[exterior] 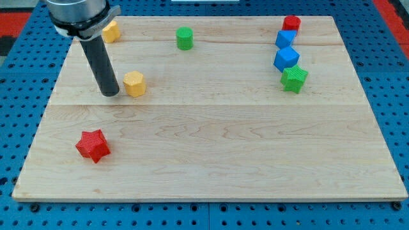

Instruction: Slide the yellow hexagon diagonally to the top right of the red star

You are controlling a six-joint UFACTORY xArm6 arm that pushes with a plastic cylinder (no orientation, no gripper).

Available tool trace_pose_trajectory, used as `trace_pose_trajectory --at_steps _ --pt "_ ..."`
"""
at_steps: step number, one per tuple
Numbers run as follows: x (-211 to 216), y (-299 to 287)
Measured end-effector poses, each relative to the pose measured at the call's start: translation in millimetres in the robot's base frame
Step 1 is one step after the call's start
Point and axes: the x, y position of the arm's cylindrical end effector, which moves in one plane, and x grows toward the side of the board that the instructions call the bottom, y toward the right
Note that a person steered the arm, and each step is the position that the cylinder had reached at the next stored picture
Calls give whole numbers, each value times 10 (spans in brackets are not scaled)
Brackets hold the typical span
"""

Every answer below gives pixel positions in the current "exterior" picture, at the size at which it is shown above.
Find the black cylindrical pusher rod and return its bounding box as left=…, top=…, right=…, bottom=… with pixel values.
left=80, top=36, right=120, bottom=96

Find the yellow hexagon block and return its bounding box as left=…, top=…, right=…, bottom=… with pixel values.
left=123, top=71, right=146, bottom=97

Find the yellow star block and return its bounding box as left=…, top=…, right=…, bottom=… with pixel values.
left=102, top=20, right=121, bottom=43

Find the red star block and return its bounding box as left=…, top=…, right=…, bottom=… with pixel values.
left=75, top=129, right=111, bottom=164

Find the green star block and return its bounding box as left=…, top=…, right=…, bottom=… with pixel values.
left=280, top=65, right=309, bottom=94

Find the green cylinder block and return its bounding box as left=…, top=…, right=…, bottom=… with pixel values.
left=176, top=27, right=194, bottom=50

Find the wooden board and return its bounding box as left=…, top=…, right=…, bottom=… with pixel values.
left=12, top=16, right=408, bottom=203

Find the blue triangle block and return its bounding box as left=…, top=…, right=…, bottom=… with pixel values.
left=275, top=30, right=297, bottom=49

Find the blue cube block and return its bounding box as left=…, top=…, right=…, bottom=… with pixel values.
left=274, top=47, right=300, bottom=72

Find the red cylinder block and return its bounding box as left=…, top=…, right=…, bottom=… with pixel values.
left=282, top=15, right=301, bottom=32

